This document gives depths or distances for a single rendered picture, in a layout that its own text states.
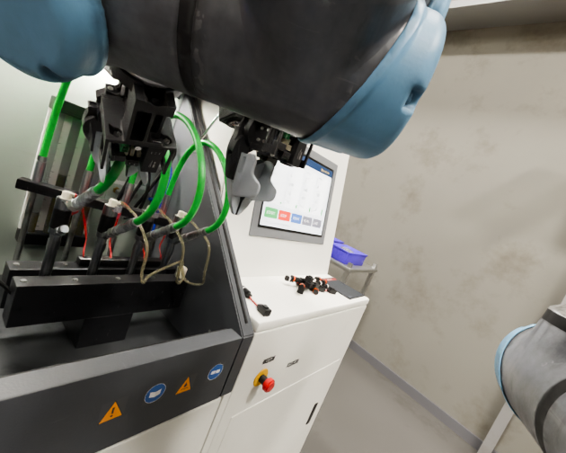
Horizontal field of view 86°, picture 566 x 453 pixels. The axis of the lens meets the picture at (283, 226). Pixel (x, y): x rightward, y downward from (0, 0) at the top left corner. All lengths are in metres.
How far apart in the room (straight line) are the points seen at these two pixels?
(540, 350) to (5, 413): 0.61
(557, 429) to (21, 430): 0.58
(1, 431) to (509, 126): 3.13
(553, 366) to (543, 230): 2.44
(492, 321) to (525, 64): 2.03
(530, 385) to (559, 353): 0.04
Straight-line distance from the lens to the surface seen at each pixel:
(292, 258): 1.15
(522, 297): 2.82
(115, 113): 0.38
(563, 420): 0.38
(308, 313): 0.91
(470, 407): 3.01
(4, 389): 0.53
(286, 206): 1.06
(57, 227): 0.67
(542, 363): 0.44
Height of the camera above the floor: 1.30
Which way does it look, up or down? 8 degrees down
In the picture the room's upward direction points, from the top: 22 degrees clockwise
